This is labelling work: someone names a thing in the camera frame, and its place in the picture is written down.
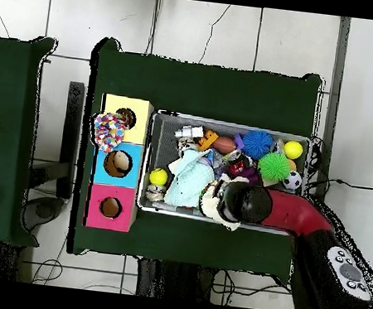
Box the light blue waffle cloth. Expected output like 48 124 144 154
162 145 219 211

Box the cream waffle cloth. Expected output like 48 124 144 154
196 176 247 232

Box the colourful patterned cloth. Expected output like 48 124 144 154
90 104 138 157

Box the shallow metal mesh bin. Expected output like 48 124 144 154
134 109 312 237

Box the wooden box with three holes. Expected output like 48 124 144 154
81 92 156 234

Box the grey plastic bolt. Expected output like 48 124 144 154
173 123 206 142

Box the orange plastic comb block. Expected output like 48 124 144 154
196 128 220 154

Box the yellow smiley ball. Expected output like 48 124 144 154
148 167 170 187

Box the brown toy football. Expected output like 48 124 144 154
211 134 239 156

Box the dark green tablecloth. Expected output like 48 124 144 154
66 35 326 286
0 31 63 249

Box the large blue spiky ball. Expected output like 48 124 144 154
240 128 276 162

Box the large green spiky ball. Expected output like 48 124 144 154
255 149 293 185

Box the plain yellow ball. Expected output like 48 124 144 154
282 139 305 161

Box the small soccer ball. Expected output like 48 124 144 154
281 169 305 191

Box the black upright panel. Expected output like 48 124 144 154
55 80 87 200

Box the grey round floor base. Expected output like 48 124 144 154
18 193 66 236

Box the black power cable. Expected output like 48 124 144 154
304 174 373 204

